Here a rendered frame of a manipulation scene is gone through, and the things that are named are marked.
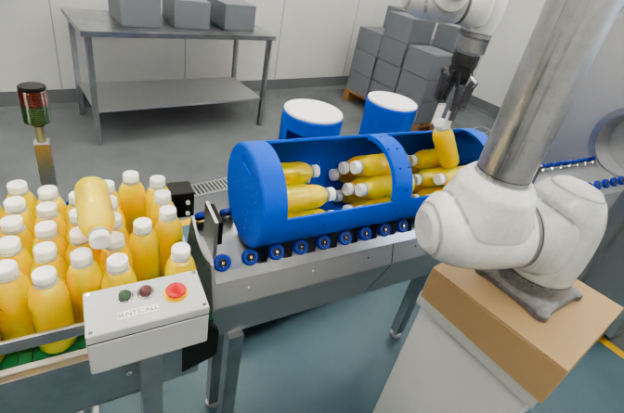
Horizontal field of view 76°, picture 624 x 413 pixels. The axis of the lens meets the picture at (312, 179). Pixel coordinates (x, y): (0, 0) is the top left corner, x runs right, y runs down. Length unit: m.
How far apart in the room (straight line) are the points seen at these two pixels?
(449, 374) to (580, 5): 0.85
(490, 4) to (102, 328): 1.14
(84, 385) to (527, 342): 0.92
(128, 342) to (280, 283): 0.50
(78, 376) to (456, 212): 0.83
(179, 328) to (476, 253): 0.57
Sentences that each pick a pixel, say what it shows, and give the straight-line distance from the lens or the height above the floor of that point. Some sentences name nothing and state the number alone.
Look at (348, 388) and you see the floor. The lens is 2.06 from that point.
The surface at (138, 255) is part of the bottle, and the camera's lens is 1.00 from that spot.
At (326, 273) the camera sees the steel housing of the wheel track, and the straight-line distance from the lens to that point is 1.23.
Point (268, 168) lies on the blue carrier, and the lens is 0.97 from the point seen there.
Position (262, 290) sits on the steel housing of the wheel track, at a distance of 1.15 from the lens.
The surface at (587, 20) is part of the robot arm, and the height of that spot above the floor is 1.67.
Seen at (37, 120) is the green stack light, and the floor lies 1.18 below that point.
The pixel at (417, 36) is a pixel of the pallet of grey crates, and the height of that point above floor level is 1.01.
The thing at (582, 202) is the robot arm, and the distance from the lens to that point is 0.94.
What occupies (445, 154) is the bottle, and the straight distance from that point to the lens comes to 1.40.
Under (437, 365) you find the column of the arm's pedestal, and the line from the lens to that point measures 1.17.
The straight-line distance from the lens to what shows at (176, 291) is 0.80.
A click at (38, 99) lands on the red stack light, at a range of 1.25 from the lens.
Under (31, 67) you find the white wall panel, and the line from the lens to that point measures 4.30.
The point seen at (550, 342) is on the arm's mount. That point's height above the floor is 1.11.
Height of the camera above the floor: 1.70
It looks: 30 degrees down
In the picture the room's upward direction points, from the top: 12 degrees clockwise
